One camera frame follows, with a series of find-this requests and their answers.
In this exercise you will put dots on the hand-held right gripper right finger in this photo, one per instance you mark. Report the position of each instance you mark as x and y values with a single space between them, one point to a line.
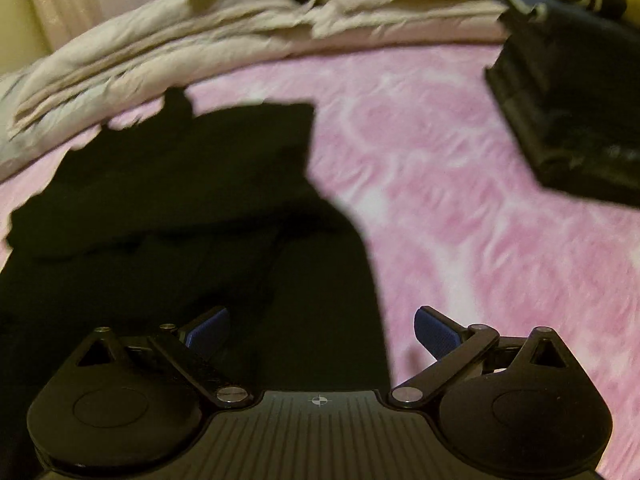
437 335

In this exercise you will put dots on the dark grey folded garment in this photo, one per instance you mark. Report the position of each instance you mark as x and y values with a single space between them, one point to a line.
590 165

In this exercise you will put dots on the black garment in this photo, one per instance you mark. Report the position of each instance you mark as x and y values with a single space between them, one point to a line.
175 185

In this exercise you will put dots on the pink floral bed sheet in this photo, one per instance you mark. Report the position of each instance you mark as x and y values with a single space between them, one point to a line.
450 185

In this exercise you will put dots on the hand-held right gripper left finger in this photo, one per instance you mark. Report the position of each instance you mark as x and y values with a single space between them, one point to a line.
207 330

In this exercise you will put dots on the pink curtain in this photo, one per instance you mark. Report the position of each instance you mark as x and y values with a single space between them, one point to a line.
100 0

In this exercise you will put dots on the pale pink folded cloth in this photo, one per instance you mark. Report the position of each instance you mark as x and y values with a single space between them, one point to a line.
400 15

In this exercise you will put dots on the grey rolled duvet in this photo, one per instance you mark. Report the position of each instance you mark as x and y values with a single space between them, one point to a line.
125 85

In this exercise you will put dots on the navy folded garment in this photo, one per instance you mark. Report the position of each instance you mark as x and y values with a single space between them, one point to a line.
575 60

